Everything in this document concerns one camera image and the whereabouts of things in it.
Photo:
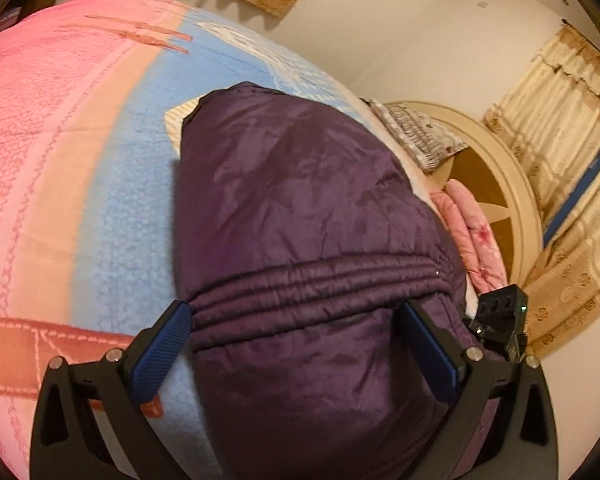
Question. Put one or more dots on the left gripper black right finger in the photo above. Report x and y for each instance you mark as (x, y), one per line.
(522, 443)

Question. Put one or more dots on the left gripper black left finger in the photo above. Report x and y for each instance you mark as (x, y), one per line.
(66, 442)

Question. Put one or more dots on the dark purple quilted jacket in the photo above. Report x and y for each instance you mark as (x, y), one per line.
(297, 236)

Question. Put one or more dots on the folded pink floral quilt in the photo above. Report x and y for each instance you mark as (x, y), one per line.
(473, 236)

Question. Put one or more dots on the cream wooden bed headboard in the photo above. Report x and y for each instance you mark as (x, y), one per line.
(492, 173)

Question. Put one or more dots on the grey patterned pillow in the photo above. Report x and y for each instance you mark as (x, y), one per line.
(429, 144)

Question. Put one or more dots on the beige curtain behind headboard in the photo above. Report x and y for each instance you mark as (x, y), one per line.
(550, 121)

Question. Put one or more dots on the pink and blue bed blanket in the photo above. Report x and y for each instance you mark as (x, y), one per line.
(92, 96)

